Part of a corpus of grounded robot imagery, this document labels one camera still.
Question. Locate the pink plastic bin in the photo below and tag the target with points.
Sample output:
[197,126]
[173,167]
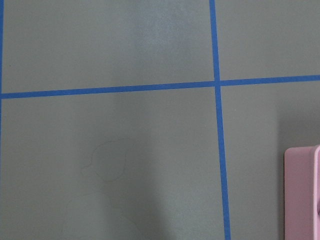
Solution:
[302,193]

